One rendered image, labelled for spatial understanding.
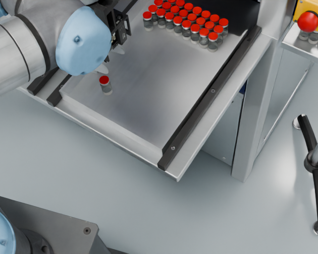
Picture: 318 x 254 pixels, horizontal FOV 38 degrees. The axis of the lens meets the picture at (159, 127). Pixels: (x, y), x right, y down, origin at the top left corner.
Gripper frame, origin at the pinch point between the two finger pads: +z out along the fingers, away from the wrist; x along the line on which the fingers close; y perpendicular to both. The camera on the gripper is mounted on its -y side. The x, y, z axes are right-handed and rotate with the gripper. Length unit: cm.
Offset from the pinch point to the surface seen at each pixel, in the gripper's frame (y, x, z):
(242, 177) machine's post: 24, 32, 93
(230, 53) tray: 19.4, 19.7, 6.8
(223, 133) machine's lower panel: 15, 32, 66
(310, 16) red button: 31.5, 28.0, -3.3
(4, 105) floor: -82, 10, 98
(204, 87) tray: 19.1, 9.6, 6.9
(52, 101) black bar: -7.4, -8.8, 8.7
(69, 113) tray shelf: -3.4, -8.5, 10.7
